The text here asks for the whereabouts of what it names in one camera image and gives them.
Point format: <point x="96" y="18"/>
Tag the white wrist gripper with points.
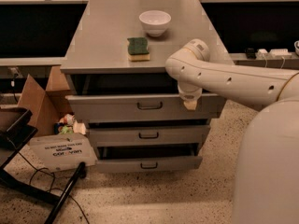
<point x="190" y="95"/>

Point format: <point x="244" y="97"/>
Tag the grey top drawer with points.
<point x="153" y="107"/>

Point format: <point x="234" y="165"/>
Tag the grey drawer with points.
<point x="143" y="136"/>
<point x="149" y="164"/>
<point x="153" y="107"/>

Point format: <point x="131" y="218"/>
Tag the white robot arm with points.
<point x="256" y="87"/>

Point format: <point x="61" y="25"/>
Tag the white robot base body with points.
<point x="267" y="170"/>

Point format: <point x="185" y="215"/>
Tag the grey drawer cabinet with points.
<point x="97" y="63"/>

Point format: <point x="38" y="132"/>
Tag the grey bottom drawer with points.
<point x="149" y="164"/>

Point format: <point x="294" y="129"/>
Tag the grey middle drawer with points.
<point x="143" y="136"/>

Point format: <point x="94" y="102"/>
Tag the open cardboard box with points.
<point x="58" y="152"/>

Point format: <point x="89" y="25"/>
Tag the green yellow sponge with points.
<point x="137" y="48"/>

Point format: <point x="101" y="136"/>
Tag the black power adapter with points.
<point x="250" y="53"/>

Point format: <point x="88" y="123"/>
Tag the white ceramic bowl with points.
<point x="155" y="22"/>

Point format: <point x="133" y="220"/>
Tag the white power strip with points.
<point x="274" y="53"/>

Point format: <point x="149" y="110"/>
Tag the colourful items in box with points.
<point x="69" y="124"/>

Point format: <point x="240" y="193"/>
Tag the black metal stand left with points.
<point x="15" y="133"/>

